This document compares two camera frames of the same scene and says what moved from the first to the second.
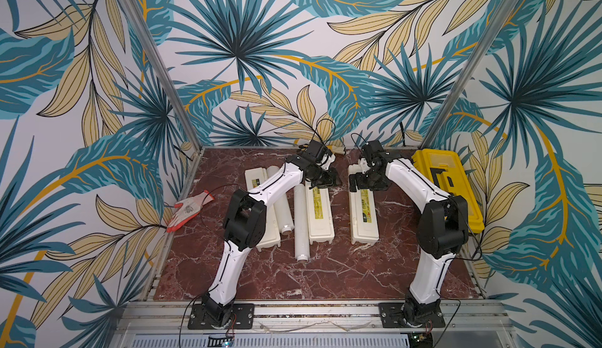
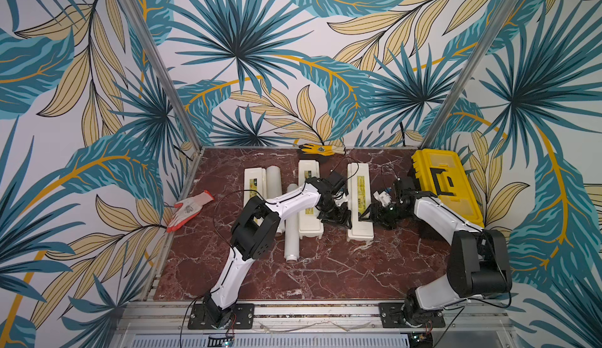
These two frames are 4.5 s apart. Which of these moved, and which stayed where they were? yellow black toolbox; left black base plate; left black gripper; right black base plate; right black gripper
Moved: left black gripper; right black gripper
Stayed: left black base plate; right black base plate; yellow black toolbox
